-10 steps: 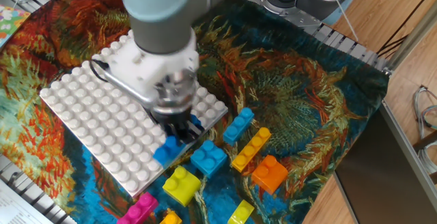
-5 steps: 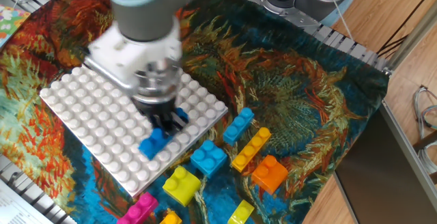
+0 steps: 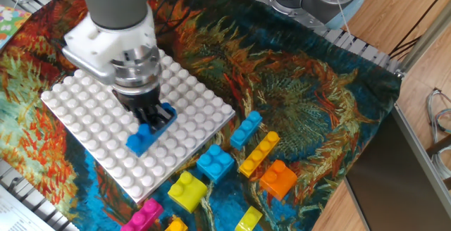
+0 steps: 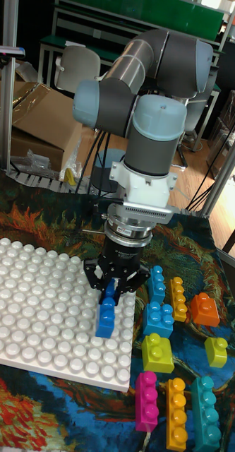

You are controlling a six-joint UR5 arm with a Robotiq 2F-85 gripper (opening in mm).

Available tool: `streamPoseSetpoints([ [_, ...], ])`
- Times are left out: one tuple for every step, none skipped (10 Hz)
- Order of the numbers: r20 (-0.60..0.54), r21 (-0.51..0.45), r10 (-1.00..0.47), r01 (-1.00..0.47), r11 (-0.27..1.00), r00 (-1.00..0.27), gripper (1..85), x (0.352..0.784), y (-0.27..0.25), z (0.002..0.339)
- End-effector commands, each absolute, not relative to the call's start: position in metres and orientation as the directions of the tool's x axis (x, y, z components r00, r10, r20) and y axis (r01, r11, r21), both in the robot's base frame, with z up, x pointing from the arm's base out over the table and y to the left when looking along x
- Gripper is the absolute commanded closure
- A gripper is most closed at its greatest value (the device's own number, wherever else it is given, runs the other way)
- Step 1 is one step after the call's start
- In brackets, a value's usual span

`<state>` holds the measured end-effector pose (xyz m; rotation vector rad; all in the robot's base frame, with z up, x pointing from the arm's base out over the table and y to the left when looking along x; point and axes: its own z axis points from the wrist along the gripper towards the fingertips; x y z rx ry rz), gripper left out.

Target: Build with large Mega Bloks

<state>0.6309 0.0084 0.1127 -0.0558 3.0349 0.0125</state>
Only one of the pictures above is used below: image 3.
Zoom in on light blue three-stud block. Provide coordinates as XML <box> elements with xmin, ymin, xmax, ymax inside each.
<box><xmin>230</xmin><ymin>110</ymin><xmax>264</xmax><ymax>151</ymax></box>

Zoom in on white studded baseplate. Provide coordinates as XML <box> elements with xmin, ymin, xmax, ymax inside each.
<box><xmin>40</xmin><ymin>49</ymin><xmax>236</xmax><ymax>204</ymax></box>

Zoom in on dark grey panel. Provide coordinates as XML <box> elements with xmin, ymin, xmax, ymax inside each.
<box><xmin>343</xmin><ymin>109</ymin><xmax>451</xmax><ymax>231</ymax></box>

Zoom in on white wrist adapter block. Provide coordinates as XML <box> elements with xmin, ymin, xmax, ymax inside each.
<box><xmin>63</xmin><ymin>5</ymin><xmax>158</xmax><ymax>75</ymax></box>

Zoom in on magenta three-stud block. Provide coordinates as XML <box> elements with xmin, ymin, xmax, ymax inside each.
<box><xmin>121</xmin><ymin>198</ymin><xmax>165</xmax><ymax>231</ymax></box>

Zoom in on large yellow four-stud block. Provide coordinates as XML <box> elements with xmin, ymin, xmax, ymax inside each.
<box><xmin>164</xmin><ymin>216</ymin><xmax>189</xmax><ymax>231</ymax></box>

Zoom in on large lime two-stud block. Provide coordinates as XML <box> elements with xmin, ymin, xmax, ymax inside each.
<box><xmin>167</xmin><ymin>170</ymin><xmax>209</xmax><ymax>214</ymax></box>

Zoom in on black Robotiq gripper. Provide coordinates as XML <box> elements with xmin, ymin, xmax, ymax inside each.
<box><xmin>111</xmin><ymin>82</ymin><xmax>173</xmax><ymax>130</ymax></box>

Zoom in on small lime block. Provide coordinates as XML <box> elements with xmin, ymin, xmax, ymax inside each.
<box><xmin>234</xmin><ymin>205</ymin><xmax>264</xmax><ymax>231</ymax></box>

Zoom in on light blue square block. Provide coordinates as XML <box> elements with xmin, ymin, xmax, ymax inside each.
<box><xmin>196</xmin><ymin>144</ymin><xmax>235</xmax><ymax>185</ymax></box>

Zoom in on floral patterned sheet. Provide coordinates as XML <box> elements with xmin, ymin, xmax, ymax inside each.
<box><xmin>0</xmin><ymin>4</ymin><xmax>32</xmax><ymax>51</ymax></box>

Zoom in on grey cable bundle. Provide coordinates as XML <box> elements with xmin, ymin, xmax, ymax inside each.
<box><xmin>425</xmin><ymin>88</ymin><xmax>451</xmax><ymax>181</ymax></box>

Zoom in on aluminium bar beside panel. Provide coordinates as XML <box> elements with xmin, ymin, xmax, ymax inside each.
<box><xmin>393</xmin><ymin>102</ymin><xmax>451</xmax><ymax>204</ymax></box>

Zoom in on small yellow four-stud block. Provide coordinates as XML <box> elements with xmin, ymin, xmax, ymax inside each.
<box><xmin>238</xmin><ymin>130</ymin><xmax>281</xmax><ymax>178</ymax></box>

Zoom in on orange two-stud block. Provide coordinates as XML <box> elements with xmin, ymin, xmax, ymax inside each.
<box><xmin>259</xmin><ymin>159</ymin><xmax>298</xmax><ymax>202</ymax></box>

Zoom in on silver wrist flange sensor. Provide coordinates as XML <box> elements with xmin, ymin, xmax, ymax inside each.
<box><xmin>62</xmin><ymin>46</ymin><xmax>163</xmax><ymax>96</ymax></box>

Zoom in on aluminium frame post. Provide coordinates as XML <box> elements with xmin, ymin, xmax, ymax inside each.
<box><xmin>394</xmin><ymin>0</ymin><xmax>451</xmax><ymax>79</ymax></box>

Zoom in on white zip tie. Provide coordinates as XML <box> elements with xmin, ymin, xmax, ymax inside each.
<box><xmin>336</xmin><ymin>0</ymin><xmax>352</xmax><ymax>35</ymax></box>

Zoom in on sunflower painting patterned cloth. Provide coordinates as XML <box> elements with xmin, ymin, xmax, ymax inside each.
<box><xmin>0</xmin><ymin>0</ymin><xmax>402</xmax><ymax>231</ymax></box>

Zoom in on black floor cables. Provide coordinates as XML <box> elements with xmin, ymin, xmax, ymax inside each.
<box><xmin>389</xmin><ymin>0</ymin><xmax>451</xmax><ymax>59</ymax></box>

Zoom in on printed white paper sheet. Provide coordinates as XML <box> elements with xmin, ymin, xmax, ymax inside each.
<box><xmin>0</xmin><ymin>183</ymin><xmax>57</xmax><ymax>231</ymax></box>

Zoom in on dark blue four-stud block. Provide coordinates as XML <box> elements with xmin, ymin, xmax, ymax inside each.
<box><xmin>125</xmin><ymin>102</ymin><xmax>178</xmax><ymax>158</ymax></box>

